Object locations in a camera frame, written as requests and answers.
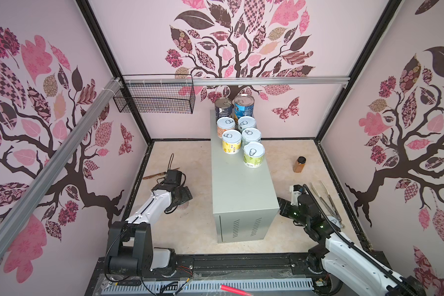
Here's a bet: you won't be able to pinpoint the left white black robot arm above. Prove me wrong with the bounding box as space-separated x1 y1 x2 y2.
104 186 192 278

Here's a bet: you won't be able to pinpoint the grey metal cabinet counter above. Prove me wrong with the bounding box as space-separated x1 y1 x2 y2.
209 111 279 244

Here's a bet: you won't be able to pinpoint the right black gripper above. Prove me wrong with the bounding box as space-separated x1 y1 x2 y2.
268 197 309 228

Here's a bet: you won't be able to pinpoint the white can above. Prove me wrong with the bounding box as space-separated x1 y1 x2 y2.
241 128 261 146

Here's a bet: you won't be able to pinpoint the pink marker pen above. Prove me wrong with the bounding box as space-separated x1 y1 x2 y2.
220 285 253 296

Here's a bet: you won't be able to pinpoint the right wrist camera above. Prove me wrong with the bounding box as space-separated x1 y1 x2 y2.
289 185 303 205

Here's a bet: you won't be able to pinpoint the green label tin can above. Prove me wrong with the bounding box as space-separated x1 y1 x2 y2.
244 142 265 168

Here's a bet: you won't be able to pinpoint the blue label tin can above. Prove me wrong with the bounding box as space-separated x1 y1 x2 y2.
233 94 255 120

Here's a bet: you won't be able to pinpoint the diagonal aluminium bar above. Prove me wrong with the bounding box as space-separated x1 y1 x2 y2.
0 77 123 259

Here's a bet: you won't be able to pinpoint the white slotted cable duct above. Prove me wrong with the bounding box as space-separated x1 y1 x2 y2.
101 278 314 296

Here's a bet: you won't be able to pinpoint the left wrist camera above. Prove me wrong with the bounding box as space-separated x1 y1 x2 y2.
163 170 183 186

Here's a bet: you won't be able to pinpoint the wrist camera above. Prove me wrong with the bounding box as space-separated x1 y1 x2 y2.
163 170 183 186
289 185 303 205

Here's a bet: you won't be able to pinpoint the horizontal aluminium bar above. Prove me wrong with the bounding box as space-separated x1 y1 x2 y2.
124 76 350 86

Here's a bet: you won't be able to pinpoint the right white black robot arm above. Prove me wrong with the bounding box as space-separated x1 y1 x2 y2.
277 194 426 296

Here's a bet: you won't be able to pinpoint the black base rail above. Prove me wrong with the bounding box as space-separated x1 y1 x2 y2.
84 251 404 296

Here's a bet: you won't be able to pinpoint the dark label tin can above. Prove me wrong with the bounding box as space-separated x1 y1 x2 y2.
214 97 233 120

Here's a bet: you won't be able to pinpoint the yellow label tin can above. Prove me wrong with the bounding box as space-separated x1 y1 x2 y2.
222 129 242 155

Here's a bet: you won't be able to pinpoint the amber jar black lid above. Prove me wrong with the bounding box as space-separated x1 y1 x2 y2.
293 156 307 173

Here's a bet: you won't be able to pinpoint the metal tongs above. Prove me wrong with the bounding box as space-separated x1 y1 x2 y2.
310 181 345 229

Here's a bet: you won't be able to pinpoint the orange label can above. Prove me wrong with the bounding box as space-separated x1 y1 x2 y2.
217 117 236 138

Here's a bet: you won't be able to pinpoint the patterned can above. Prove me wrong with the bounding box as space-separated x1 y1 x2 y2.
238 116 257 133

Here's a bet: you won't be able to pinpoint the copper table knife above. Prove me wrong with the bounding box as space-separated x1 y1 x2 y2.
142 171 167 180

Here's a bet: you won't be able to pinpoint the black wire basket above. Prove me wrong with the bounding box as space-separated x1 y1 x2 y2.
113 74 196 114

